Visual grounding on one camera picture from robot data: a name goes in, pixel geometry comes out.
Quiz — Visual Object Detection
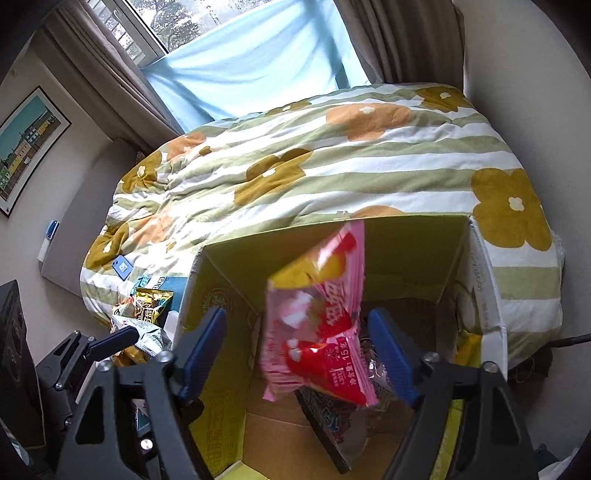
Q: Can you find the light blue window cloth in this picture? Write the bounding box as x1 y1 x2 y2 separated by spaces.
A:
143 1 369 132

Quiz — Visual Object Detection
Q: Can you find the floral striped duvet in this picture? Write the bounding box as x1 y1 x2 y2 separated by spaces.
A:
80 84 563 365

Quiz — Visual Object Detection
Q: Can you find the left brown curtain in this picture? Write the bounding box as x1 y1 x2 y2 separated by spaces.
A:
31 1 182 153

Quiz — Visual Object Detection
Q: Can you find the brown curtain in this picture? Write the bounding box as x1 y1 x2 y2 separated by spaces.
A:
31 1 182 153
335 0 465 90

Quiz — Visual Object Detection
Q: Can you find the small blue tag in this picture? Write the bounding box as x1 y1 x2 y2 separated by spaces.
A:
111 255 133 281

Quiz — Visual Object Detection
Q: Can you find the teal patterned blanket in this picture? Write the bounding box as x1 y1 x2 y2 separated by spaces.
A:
131 276 187 312

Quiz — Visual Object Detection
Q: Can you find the grey bed headboard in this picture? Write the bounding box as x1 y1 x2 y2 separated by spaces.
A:
41 139 137 296

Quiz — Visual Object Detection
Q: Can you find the black cable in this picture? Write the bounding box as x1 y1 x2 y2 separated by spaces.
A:
549 333 591 349

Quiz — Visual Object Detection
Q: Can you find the window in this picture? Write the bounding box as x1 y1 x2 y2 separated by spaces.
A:
86 0 266 68

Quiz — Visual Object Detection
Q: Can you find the dark purple snack bag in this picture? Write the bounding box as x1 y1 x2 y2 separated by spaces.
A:
294 387 387 474

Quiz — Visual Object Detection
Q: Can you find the blue white bottle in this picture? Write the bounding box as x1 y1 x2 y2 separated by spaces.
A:
37 220 60 263

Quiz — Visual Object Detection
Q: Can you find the yellow-green cardboard box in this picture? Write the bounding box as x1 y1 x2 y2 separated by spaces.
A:
179 215 508 479

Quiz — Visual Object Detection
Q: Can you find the framed house picture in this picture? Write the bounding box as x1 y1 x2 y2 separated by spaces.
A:
0 86 71 218

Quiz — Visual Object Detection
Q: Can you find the pink red snack bag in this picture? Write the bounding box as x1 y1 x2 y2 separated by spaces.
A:
259 221 378 407

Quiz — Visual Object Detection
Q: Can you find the gold brown snack bag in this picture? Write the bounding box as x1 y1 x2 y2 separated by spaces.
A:
110 287 173 364

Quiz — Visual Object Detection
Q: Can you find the right brown curtain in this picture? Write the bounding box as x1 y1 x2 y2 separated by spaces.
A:
335 0 465 90

